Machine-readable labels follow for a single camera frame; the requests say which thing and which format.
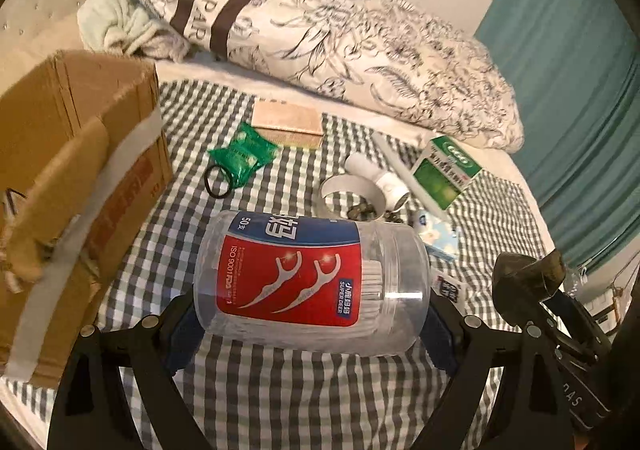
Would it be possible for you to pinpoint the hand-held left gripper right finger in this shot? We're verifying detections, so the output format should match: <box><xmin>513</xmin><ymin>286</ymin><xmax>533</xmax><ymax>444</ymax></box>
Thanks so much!
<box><xmin>410</xmin><ymin>295</ymin><xmax>576</xmax><ymax>450</ymax></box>

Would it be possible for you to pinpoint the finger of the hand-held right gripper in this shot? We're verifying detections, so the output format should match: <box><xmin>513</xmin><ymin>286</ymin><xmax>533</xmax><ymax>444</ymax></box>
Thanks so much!
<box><xmin>537</xmin><ymin>287</ymin><xmax>608</xmax><ymax>361</ymax></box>

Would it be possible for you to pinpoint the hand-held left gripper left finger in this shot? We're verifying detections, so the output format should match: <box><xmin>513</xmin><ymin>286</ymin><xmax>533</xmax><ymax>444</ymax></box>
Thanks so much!
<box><xmin>47</xmin><ymin>292</ymin><xmax>216</xmax><ymax>450</ymax></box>

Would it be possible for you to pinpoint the dark brown hair clip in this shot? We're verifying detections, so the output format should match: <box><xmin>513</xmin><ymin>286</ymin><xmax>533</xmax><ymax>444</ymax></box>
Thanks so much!
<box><xmin>492</xmin><ymin>252</ymin><xmax>568</xmax><ymax>311</ymax></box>

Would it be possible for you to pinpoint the clear floss pick jar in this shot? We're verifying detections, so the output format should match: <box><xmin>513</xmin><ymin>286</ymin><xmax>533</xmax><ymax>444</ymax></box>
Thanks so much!
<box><xmin>192</xmin><ymin>210</ymin><xmax>433</xmax><ymax>358</ymax></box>

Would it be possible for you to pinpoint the white plastic bottle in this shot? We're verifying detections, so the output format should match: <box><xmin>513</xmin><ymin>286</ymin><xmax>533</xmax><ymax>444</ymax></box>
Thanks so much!
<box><xmin>345</xmin><ymin>152</ymin><xmax>412</xmax><ymax>211</ymax></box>

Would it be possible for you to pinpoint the brown cardboard box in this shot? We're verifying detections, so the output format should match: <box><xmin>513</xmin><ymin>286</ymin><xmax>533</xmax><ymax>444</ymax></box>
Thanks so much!
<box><xmin>0</xmin><ymin>49</ymin><xmax>176</xmax><ymax>388</ymax></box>

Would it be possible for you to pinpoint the white storage rack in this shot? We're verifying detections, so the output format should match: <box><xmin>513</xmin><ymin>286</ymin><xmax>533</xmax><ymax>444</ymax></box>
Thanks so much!
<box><xmin>582</xmin><ymin>275</ymin><xmax>631</xmax><ymax>336</ymax></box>

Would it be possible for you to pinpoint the small black and white sachet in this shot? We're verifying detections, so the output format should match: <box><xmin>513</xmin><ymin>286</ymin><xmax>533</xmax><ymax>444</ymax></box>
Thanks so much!
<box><xmin>432</xmin><ymin>270</ymin><xmax>468</xmax><ymax>316</ymax></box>

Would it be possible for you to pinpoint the blue and white sachet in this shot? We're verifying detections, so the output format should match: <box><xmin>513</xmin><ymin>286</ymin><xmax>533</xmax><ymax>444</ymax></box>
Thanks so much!
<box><xmin>412</xmin><ymin>212</ymin><xmax>460</xmax><ymax>261</ymax></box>

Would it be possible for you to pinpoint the grey checked cloth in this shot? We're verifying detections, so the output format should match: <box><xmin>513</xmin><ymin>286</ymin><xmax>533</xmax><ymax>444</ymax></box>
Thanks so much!
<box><xmin>0</xmin><ymin>77</ymin><xmax>556</xmax><ymax>450</ymax></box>

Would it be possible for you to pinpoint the green and white medicine box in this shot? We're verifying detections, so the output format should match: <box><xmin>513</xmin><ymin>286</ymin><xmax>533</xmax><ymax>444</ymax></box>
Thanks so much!
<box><xmin>410</xmin><ymin>134</ymin><xmax>483</xmax><ymax>211</ymax></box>

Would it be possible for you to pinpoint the long white tube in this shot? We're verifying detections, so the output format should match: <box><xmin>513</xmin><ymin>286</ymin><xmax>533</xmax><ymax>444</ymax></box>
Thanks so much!
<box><xmin>372</xmin><ymin>131</ymin><xmax>453</xmax><ymax>226</ymax></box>

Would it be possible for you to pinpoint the green foil packet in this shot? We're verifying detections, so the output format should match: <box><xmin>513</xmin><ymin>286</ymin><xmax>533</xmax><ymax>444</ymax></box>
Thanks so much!
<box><xmin>207</xmin><ymin>122</ymin><xmax>281</xmax><ymax>188</ymax></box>

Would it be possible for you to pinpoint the beige flat carton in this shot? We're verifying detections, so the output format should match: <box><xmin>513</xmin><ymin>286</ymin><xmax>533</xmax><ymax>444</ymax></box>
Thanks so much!
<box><xmin>250</xmin><ymin>99</ymin><xmax>325</xmax><ymax>151</ymax></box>

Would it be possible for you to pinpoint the teal curtain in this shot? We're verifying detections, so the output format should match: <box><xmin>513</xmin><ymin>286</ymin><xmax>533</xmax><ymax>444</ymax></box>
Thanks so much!
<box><xmin>472</xmin><ymin>0</ymin><xmax>640</xmax><ymax>271</ymax></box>

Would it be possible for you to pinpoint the floral patterned pillow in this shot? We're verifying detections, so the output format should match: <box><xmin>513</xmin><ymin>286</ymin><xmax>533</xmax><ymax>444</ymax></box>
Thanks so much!
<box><xmin>120</xmin><ymin>0</ymin><xmax>526</xmax><ymax>153</ymax></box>

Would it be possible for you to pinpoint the light green towel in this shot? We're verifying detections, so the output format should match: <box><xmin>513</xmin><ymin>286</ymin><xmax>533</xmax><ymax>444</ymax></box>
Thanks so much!
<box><xmin>77</xmin><ymin>0</ymin><xmax>193</xmax><ymax>62</ymax></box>

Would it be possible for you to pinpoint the beige tufted headboard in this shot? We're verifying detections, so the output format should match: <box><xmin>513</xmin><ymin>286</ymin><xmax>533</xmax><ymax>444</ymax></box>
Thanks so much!
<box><xmin>0</xmin><ymin>0</ymin><xmax>126</xmax><ymax>61</ymax></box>

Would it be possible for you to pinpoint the dark bead bracelet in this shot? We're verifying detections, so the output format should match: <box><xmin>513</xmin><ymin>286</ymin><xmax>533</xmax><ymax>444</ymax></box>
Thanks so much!
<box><xmin>347</xmin><ymin>202</ymin><xmax>406</xmax><ymax>223</ymax></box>

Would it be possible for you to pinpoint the black hair tie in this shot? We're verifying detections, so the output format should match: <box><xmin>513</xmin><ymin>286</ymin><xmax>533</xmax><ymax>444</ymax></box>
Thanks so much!
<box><xmin>202</xmin><ymin>162</ymin><xmax>236</xmax><ymax>198</ymax></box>

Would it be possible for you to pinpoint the white tape ring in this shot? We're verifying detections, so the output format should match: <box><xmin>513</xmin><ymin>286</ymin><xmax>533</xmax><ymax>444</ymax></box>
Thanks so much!
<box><xmin>320</xmin><ymin>174</ymin><xmax>383</xmax><ymax>221</ymax></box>

